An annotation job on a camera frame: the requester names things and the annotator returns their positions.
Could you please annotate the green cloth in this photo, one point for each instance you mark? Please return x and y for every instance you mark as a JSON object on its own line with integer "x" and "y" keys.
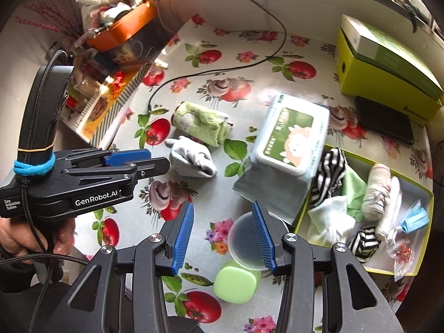
{"x": 355, "y": 194}

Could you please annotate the green white carton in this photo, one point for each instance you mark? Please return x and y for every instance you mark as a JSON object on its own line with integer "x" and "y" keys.
{"x": 392, "y": 52}

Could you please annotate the green square case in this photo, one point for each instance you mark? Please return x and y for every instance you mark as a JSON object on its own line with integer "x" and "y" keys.
{"x": 236, "y": 282}

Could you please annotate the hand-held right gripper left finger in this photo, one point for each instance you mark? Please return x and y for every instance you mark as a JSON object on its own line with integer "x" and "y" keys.
{"x": 182, "y": 239}

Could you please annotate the person's left hand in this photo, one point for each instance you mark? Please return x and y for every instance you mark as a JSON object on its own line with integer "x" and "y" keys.
{"x": 14, "y": 234}

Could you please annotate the black flat box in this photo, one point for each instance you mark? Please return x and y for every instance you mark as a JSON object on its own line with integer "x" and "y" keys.
{"x": 385, "y": 119}

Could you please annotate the dark printed box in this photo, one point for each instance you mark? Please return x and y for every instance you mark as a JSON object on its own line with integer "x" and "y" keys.
{"x": 142, "y": 50}

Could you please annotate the green shoe box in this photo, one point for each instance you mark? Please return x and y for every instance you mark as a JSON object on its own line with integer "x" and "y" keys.
{"x": 378, "y": 83}

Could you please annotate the red dried twigs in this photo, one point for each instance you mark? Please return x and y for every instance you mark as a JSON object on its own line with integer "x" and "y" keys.
{"x": 48, "y": 20}

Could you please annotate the green plush towel roll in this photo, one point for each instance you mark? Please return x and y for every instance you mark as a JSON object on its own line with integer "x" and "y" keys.
{"x": 199, "y": 123}

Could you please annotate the orange tray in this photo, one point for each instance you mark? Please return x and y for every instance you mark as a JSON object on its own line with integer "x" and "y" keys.
{"x": 119, "y": 29}

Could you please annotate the grey blue pouch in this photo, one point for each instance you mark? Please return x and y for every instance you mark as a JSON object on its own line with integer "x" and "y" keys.
{"x": 274, "y": 194}

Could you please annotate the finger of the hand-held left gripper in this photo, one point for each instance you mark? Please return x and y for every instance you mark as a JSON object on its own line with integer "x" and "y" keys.
{"x": 152, "y": 167}
{"x": 128, "y": 156}

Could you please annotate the black white striped sock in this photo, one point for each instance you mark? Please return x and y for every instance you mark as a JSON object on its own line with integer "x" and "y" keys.
{"x": 364, "y": 244}
{"x": 327, "y": 177}

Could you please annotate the yellow patterned box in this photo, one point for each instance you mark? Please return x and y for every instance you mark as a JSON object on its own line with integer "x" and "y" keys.
{"x": 100, "y": 111}

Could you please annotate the grey white glove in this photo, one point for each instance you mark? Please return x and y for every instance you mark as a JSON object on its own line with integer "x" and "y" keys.
{"x": 192, "y": 159}

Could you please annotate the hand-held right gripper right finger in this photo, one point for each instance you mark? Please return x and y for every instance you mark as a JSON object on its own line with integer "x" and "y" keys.
{"x": 263, "y": 239}

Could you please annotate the blue face mask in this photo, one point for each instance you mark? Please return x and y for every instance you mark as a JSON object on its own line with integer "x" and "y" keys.
{"x": 416, "y": 218}

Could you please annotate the white fluffy towel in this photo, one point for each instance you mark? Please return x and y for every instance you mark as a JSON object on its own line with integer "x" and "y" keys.
{"x": 390, "y": 208}

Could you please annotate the white sock pink stripes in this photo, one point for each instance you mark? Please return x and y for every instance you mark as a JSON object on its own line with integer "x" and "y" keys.
{"x": 374, "y": 194}

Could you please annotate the yellow rubber band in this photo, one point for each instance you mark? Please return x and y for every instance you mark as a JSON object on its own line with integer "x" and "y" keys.
{"x": 34, "y": 148}

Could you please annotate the wet wipes pack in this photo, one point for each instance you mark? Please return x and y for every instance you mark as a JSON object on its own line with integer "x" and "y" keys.
{"x": 291, "y": 135}

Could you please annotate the person's left forearm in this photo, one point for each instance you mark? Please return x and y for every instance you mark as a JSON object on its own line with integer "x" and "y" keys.
{"x": 14, "y": 267}

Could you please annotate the clear round plastic container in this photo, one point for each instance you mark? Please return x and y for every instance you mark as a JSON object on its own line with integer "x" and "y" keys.
{"x": 242, "y": 242}

